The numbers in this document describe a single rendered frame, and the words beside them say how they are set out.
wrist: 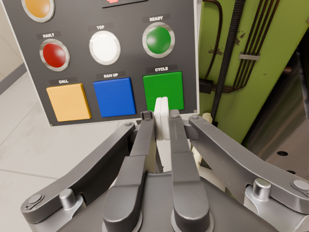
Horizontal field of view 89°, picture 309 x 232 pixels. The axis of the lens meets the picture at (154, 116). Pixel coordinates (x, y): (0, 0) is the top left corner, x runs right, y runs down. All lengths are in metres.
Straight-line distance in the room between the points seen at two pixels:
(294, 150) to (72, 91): 0.57
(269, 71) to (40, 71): 0.61
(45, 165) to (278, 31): 1.76
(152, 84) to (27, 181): 1.61
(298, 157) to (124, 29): 0.54
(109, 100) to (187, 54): 0.18
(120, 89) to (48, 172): 1.45
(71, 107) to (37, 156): 1.53
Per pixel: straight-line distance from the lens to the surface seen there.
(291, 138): 0.52
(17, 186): 1.85
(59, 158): 1.72
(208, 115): 0.75
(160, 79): 0.31
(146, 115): 0.15
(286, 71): 0.66
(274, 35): 0.56
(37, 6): 0.39
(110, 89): 0.33
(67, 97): 0.37
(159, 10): 0.32
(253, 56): 0.57
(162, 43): 0.31
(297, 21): 0.56
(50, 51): 0.37
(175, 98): 0.31
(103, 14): 0.34
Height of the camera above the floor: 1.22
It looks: 50 degrees down
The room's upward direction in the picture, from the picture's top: 12 degrees counter-clockwise
